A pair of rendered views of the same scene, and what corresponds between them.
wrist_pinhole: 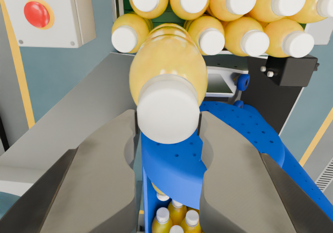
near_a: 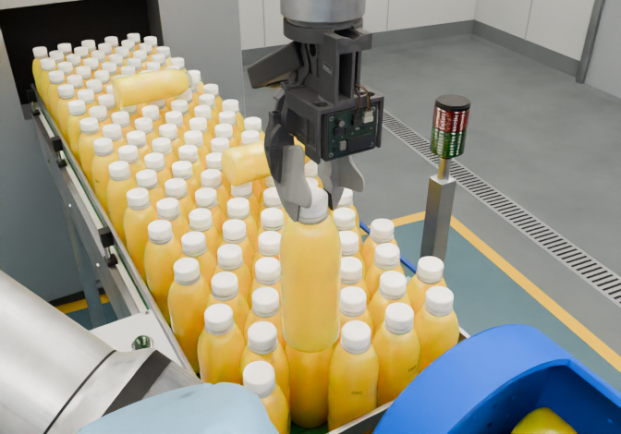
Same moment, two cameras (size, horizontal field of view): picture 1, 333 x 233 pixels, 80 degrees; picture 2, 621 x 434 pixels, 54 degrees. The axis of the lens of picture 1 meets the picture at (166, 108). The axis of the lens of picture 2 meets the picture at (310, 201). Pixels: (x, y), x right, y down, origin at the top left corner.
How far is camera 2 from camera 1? 0.66 m
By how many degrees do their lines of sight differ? 84
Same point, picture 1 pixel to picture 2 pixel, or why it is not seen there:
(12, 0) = not seen: hidden behind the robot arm
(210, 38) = (349, 328)
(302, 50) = (444, 295)
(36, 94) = not seen: outside the picture
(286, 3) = (389, 281)
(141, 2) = (261, 335)
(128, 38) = (262, 367)
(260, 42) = (400, 308)
